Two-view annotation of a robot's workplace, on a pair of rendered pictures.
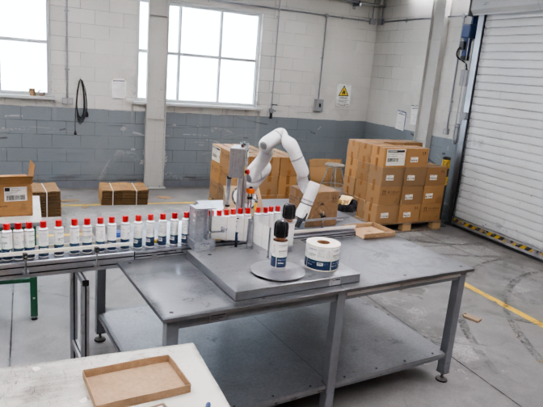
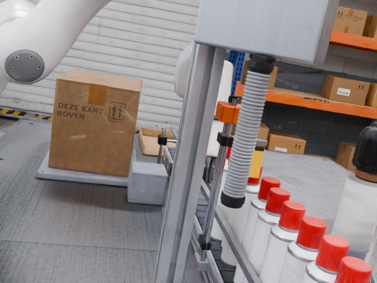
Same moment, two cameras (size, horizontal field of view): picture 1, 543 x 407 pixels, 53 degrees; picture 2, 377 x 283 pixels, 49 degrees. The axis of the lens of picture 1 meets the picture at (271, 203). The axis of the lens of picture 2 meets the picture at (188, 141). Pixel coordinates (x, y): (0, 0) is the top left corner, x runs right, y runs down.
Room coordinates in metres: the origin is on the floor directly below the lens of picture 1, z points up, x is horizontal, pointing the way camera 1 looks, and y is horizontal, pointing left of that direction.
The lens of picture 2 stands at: (3.36, 0.84, 1.29)
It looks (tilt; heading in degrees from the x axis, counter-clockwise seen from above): 14 degrees down; 289
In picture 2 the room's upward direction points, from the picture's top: 10 degrees clockwise
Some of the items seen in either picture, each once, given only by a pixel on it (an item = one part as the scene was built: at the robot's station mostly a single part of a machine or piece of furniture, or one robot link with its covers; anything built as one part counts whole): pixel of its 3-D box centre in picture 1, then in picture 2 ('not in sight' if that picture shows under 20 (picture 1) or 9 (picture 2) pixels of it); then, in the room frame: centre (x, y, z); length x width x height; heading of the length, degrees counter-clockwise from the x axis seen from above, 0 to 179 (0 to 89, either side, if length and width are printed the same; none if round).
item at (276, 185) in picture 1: (251, 182); not in sight; (7.40, 0.30, 0.45); 1.20 x 0.84 x 0.89; 27
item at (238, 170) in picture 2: (228, 190); (246, 133); (3.47, 0.29, 1.18); 0.04 x 0.04 x 0.21
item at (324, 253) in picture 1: (322, 253); not in sight; (3.02, -0.32, 0.95); 0.20 x 0.20 x 0.14
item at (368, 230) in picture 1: (368, 230); (171, 143); (3.99, -0.75, 0.85); 0.30 x 0.26 x 0.04; 121
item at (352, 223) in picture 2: (288, 226); (363, 194); (3.27, -0.11, 1.03); 0.09 x 0.09 x 0.30
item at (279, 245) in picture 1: (279, 245); not in sight; (2.87, -0.07, 1.04); 0.09 x 0.09 x 0.29
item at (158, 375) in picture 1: (136, 380); not in sight; (1.78, 0.44, 0.82); 0.34 x 0.24 x 0.03; 121
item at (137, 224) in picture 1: (137, 231); not in sight; (3.06, 0.77, 0.98); 0.05 x 0.05 x 0.20
